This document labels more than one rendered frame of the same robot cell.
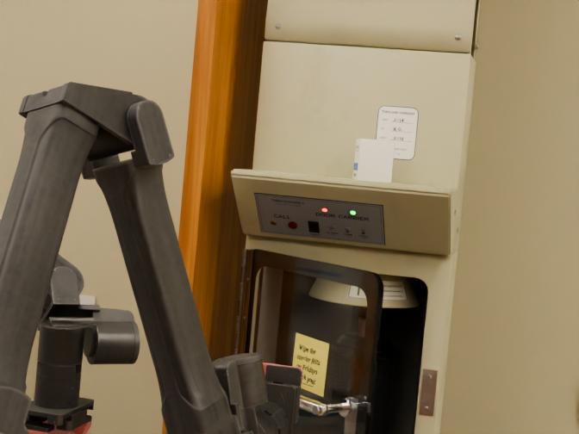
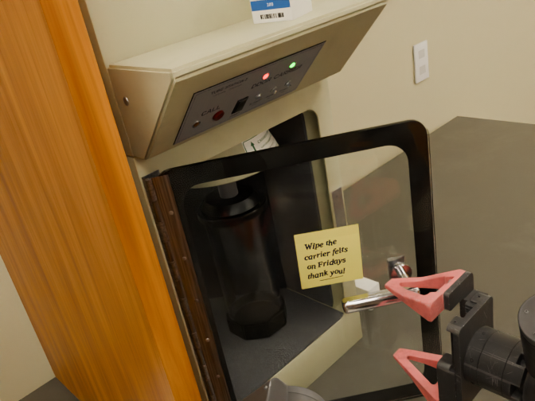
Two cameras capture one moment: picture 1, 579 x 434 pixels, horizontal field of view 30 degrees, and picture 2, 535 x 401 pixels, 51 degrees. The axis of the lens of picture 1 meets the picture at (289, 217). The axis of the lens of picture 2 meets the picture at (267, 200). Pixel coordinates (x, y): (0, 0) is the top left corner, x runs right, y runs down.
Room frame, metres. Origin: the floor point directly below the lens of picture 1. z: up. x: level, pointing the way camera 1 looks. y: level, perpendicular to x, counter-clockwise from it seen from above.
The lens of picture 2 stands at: (1.23, 0.44, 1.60)
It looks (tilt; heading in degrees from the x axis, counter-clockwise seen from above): 25 degrees down; 307
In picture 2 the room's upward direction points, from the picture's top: 11 degrees counter-clockwise
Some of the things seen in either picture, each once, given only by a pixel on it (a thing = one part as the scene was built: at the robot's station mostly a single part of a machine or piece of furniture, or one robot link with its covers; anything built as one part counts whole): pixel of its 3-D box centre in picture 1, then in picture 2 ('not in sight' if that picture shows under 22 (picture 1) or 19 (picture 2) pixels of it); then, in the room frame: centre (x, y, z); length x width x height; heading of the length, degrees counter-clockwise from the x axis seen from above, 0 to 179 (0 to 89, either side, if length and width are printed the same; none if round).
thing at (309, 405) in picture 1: (314, 402); (379, 290); (1.47, -0.06, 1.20); 0.10 x 0.05 x 0.03; 38
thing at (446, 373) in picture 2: not in sight; (431, 360); (1.40, -0.01, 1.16); 0.09 x 0.07 x 0.07; 167
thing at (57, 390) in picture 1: (57, 389); not in sight; (1.39, 0.28, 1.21); 0.10 x 0.07 x 0.07; 167
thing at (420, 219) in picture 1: (342, 212); (267, 71); (1.59, -0.08, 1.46); 0.32 x 0.12 x 0.10; 77
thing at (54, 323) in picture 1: (65, 343); not in sight; (1.39, 0.27, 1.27); 0.07 x 0.06 x 0.07; 118
